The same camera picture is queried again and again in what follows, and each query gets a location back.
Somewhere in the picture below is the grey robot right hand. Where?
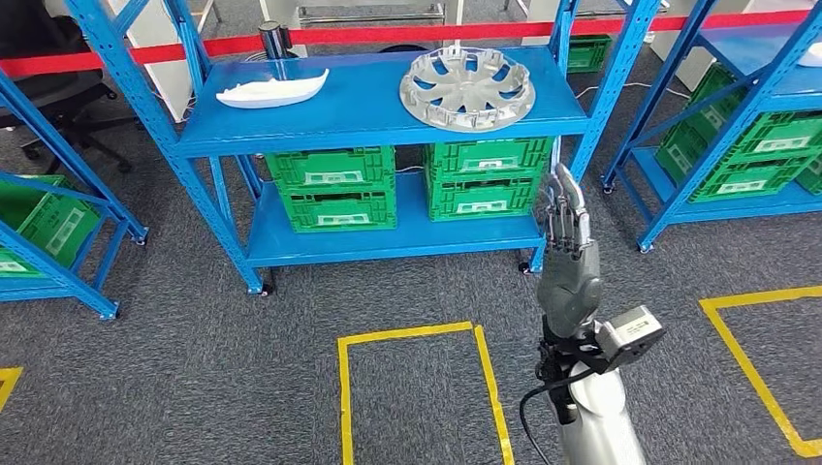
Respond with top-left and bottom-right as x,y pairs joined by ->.
536,162 -> 604,339

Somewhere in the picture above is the silver plastic hubcap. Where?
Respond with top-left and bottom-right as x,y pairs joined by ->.
398,46 -> 537,134

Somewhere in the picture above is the blue metal shelf rack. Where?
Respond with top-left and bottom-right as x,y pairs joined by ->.
64,0 -> 663,296
0,67 -> 150,321
600,0 -> 822,254

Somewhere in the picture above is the yellow floor tape square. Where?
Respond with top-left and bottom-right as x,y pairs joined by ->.
336,321 -> 517,465
698,285 -> 822,460
0,366 -> 25,414

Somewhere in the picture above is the white desk side panel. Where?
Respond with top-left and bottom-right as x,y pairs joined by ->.
106,0 -> 194,123
648,28 -> 708,92
521,0 -> 566,47

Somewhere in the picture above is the red barrier belt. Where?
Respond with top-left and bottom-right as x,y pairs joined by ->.
0,7 -> 811,79

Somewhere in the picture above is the black office chair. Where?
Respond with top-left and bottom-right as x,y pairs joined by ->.
0,0 -> 140,174

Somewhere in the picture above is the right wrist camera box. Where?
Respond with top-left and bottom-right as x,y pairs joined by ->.
593,305 -> 667,375

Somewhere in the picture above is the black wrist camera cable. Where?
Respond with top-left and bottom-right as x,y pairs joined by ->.
519,375 -> 583,465

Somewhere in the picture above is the white floor cable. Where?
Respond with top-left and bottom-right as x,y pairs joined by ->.
574,81 -> 691,101

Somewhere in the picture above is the black stanchion post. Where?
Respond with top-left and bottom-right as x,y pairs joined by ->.
258,20 -> 294,62

